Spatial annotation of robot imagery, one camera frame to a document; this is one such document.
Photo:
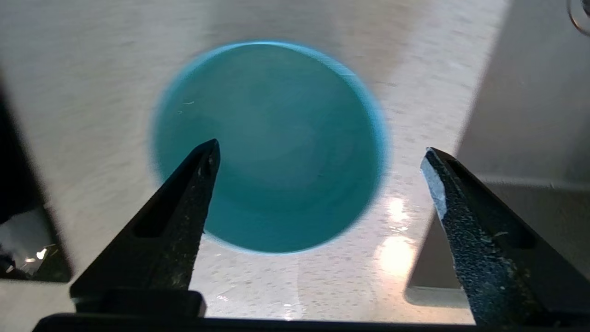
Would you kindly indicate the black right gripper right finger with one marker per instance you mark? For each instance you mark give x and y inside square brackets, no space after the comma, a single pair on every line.
[498,267]

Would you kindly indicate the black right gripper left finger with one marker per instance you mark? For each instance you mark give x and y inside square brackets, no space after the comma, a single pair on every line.
[166,240]

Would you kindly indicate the blue bowl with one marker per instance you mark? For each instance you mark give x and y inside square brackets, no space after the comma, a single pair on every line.
[286,115]

